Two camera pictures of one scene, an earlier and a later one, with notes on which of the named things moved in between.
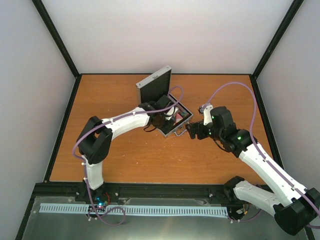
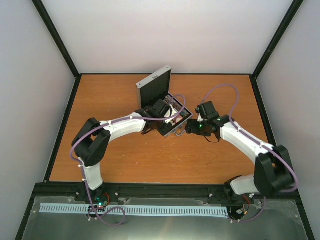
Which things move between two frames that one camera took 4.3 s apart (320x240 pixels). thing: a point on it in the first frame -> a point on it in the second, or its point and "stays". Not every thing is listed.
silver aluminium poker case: x=157 y=88 stays
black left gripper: x=155 y=126 -> x=163 y=131
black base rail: x=120 y=190 stays
